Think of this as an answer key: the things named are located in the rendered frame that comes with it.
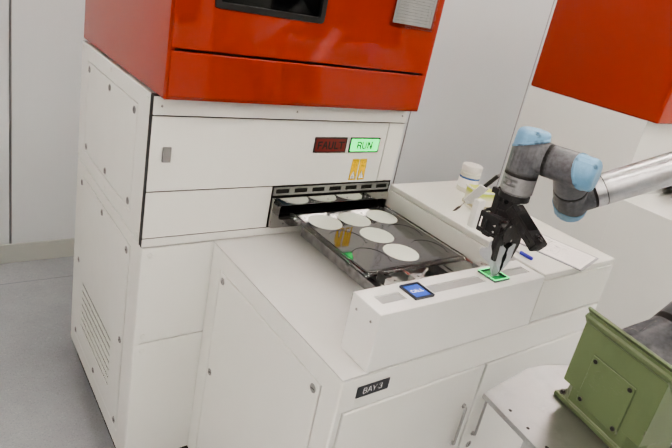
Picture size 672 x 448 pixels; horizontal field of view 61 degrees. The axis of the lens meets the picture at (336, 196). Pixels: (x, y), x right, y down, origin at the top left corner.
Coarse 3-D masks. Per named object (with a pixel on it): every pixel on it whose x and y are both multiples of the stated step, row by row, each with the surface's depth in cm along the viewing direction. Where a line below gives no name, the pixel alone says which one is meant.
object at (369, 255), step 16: (368, 208) 183; (384, 224) 173; (400, 224) 176; (336, 240) 156; (352, 240) 158; (368, 240) 160; (400, 240) 164; (416, 240) 167; (432, 240) 169; (352, 256) 148; (368, 256) 150; (384, 256) 152; (432, 256) 158; (448, 256) 160
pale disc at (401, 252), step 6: (384, 246) 158; (390, 246) 159; (396, 246) 160; (402, 246) 160; (390, 252) 155; (396, 252) 156; (402, 252) 157; (408, 252) 157; (414, 252) 158; (396, 258) 152; (402, 258) 153; (408, 258) 154; (414, 258) 155
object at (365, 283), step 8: (304, 232) 171; (312, 240) 168; (320, 248) 165; (328, 248) 162; (328, 256) 162; (336, 256) 159; (336, 264) 159; (344, 264) 156; (344, 272) 156; (352, 272) 153; (360, 280) 151; (368, 280) 148
